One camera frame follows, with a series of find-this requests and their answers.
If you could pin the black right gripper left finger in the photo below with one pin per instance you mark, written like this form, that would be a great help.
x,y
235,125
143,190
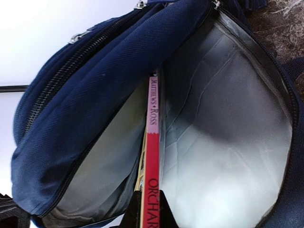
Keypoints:
x,y
132,216

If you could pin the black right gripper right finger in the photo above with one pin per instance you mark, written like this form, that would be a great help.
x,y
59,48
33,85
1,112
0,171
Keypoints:
x,y
167,219

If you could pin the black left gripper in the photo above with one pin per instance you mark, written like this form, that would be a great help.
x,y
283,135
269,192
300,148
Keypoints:
x,y
11,215

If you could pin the yellow paperback book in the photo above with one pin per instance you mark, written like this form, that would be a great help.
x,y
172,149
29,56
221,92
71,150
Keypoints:
x,y
148,173

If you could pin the navy blue student backpack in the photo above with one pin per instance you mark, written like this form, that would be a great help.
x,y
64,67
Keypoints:
x,y
231,123

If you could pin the left black frame post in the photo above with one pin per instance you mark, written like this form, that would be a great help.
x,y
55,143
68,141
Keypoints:
x,y
13,88

